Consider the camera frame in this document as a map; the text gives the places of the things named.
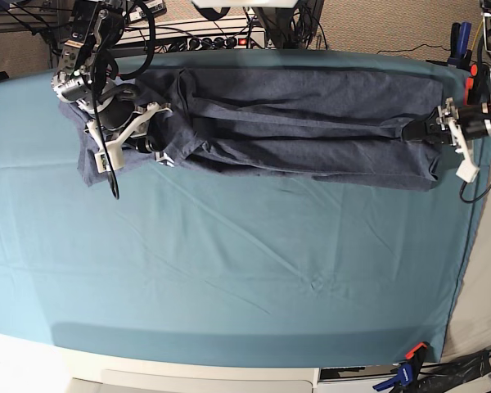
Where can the orange black clamp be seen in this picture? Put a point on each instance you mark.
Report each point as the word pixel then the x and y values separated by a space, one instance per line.
pixel 472 88

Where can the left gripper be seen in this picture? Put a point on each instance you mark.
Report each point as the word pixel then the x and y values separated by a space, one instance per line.
pixel 446 127

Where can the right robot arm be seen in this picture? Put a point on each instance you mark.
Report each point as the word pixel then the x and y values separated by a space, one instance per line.
pixel 88 76

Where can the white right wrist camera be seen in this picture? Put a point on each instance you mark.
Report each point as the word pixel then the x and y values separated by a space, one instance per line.
pixel 110 160

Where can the blue orange clamp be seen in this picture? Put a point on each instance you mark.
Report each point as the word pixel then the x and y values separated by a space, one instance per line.
pixel 407 372

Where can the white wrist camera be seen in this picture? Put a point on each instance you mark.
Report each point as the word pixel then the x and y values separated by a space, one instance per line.
pixel 110 160
pixel 467 171

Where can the blue clamp handle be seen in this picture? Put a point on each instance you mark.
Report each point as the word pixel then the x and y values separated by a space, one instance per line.
pixel 459 53

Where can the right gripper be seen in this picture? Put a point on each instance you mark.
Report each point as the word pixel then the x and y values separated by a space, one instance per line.
pixel 135 133

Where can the black power strip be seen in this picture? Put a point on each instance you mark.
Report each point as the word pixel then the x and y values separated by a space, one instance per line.
pixel 253 40

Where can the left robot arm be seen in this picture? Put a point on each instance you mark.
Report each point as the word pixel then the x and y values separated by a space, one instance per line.
pixel 478 117

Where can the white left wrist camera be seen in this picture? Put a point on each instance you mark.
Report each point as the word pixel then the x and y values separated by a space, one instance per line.
pixel 467 171

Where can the blue grey T-shirt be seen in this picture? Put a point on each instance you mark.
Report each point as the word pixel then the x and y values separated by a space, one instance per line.
pixel 340 126

